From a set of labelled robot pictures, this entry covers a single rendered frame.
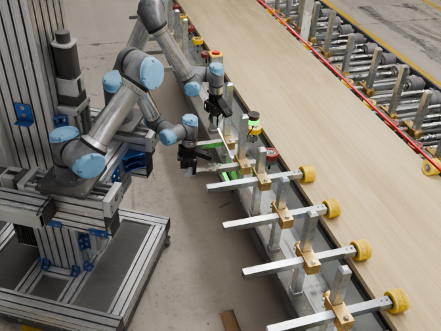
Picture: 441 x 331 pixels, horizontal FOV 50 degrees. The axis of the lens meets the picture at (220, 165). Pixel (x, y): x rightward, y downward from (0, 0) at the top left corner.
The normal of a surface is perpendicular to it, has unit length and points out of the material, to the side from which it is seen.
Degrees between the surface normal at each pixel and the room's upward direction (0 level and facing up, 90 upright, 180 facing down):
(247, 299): 0
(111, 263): 0
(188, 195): 0
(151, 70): 85
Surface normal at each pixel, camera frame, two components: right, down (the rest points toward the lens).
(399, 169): 0.04, -0.79
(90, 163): 0.61, 0.57
